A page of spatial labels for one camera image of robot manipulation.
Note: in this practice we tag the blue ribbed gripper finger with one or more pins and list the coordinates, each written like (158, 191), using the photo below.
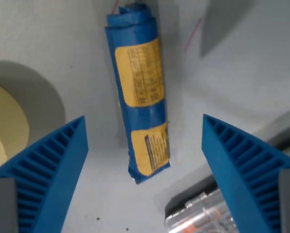
(50, 174)
(237, 170)

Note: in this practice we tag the blue bag with yellow labels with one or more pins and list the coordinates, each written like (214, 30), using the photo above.
(142, 97)

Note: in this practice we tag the clear screwdriver bit set case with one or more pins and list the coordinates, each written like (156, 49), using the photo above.
(198, 216)

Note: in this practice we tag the cream masking tape roll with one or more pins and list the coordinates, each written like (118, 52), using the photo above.
(6, 121)

